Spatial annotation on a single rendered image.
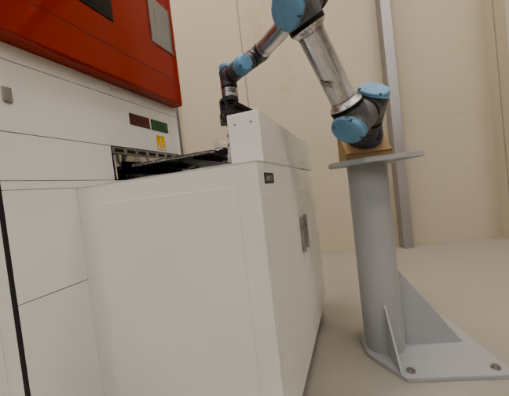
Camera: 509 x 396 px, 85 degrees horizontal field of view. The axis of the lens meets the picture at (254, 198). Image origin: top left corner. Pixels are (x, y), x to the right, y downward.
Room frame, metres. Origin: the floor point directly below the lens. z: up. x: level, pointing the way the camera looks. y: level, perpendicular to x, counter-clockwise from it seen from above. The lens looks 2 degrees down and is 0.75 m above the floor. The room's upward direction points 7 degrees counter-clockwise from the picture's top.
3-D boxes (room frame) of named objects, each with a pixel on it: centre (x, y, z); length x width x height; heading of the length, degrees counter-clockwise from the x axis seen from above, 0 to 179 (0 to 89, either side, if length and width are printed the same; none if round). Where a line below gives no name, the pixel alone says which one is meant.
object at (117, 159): (1.26, 0.43, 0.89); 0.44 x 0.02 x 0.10; 160
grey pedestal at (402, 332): (1.17, -0.60, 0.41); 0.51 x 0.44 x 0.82; 84
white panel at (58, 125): (1.10, 0.51, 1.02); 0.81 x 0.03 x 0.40; 160
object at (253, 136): (1.01, -0.09, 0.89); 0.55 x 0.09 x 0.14; 160
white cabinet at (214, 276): (1.24, 0.11, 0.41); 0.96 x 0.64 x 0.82; 160
